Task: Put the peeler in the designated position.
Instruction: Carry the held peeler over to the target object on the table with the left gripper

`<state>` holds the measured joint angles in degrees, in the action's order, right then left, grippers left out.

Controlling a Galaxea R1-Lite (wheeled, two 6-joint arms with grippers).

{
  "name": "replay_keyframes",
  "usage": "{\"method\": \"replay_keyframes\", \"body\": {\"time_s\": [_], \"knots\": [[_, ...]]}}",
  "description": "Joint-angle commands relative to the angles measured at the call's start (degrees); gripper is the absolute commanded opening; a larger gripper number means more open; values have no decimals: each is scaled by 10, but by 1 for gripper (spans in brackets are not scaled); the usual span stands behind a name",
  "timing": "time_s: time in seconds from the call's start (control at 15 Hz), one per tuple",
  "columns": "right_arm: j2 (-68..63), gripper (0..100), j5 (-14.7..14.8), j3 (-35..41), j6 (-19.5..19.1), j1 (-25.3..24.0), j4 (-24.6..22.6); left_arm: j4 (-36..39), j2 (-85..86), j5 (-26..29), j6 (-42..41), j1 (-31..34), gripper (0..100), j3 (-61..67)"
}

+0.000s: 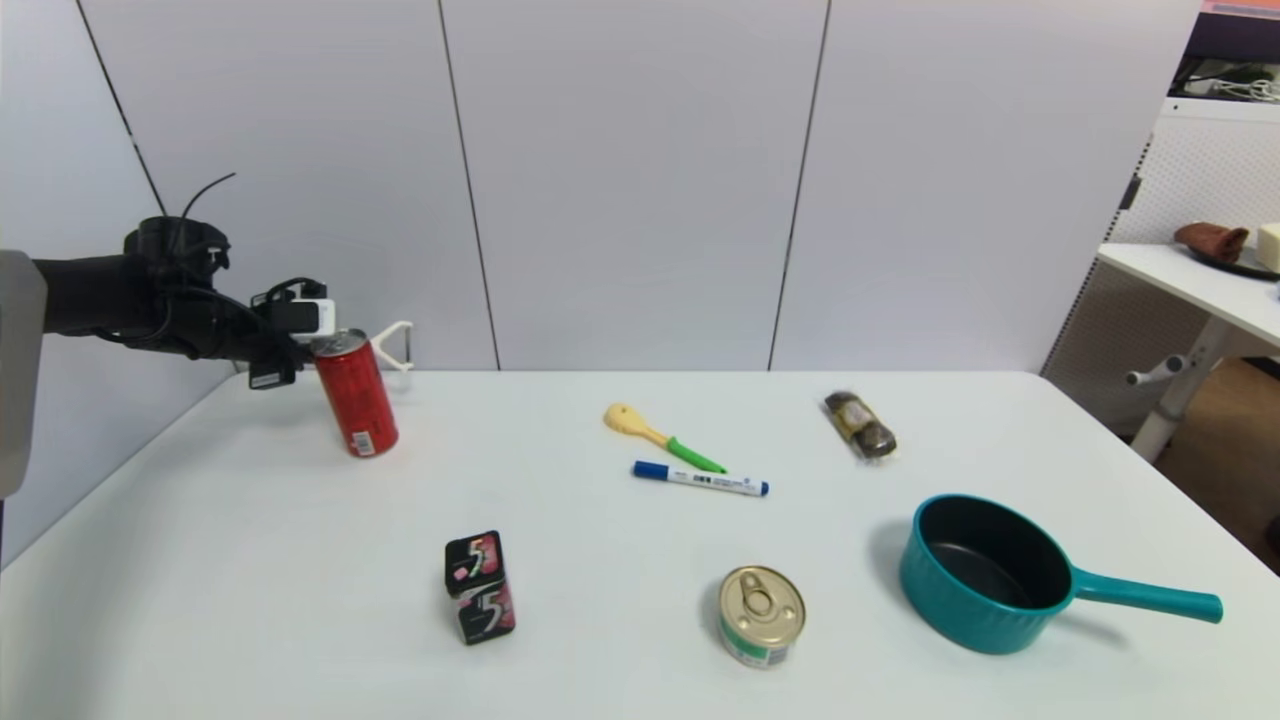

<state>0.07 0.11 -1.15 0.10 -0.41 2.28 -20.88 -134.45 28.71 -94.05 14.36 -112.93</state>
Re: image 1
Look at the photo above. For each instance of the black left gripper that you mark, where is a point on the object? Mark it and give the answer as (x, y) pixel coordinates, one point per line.
(272, 350)

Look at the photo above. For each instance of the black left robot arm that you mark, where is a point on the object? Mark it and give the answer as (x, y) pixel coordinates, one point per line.
(90, 295)

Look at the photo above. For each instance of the red soda can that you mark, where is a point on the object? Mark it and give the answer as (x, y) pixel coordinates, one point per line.
(357, 400)

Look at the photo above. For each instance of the grey robot body panel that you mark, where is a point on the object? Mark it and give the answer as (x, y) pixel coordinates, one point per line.
(20, 380)

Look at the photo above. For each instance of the black gum box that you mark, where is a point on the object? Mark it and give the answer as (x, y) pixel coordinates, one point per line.
(485, 607)

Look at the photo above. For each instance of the yellow and green toy spoon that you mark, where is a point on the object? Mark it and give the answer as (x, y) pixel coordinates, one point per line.
(625, 420)

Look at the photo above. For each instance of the blue and white marker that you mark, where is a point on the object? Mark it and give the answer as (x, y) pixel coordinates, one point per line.
(700, 481)

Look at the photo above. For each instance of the gold-lidded tin can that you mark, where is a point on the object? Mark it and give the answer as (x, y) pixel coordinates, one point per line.
(762, 607)

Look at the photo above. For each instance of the wrapped chocolate balls pack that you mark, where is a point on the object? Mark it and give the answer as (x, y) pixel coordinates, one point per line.
(859, 425)

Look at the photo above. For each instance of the teal saucepan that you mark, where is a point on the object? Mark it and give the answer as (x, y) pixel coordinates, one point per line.
(962, 612)

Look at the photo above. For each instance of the black clip on pegboard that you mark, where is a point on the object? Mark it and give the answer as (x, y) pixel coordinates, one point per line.
(1128, 192)

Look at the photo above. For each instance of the white side table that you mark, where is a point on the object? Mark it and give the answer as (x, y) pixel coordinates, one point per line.
(1200, 292)

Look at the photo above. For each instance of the brown bread piece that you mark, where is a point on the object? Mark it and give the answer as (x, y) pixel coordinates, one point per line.
(1210, 241)

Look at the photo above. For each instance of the white pegboard panel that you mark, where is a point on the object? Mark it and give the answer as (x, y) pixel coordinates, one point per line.
(1200, 170)

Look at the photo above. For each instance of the black plate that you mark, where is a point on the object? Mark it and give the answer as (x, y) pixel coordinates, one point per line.
(1235, 269)

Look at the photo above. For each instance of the cream-coloured block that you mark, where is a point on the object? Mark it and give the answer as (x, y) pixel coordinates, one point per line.
(1270, 249)

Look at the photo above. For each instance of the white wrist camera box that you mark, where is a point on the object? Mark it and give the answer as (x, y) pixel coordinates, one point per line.
(322, 318)

